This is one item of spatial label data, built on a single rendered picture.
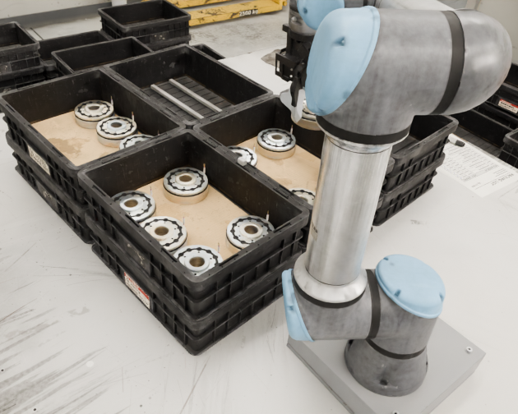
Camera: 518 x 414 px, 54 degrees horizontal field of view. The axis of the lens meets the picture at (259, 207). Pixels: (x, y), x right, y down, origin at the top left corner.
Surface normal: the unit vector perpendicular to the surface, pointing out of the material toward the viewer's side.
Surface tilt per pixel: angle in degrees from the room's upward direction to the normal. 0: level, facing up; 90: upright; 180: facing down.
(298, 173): 0
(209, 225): 0
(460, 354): 3
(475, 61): 62
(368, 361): 72
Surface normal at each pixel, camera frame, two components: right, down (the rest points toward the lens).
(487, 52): 0.37, 0.07
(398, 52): 0.09, 0.08
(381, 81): 0.07, 0.56
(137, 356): 0.08, -0.76
